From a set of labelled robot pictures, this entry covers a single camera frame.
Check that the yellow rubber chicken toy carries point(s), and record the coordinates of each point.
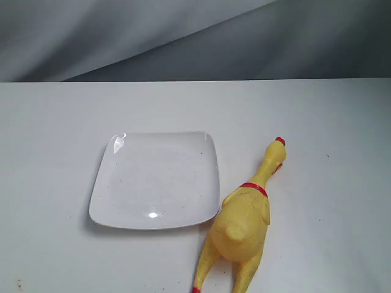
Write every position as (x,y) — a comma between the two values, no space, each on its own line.
(239,230)

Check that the white square plate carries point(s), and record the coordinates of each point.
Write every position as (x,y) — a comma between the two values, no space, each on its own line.
(156,181)

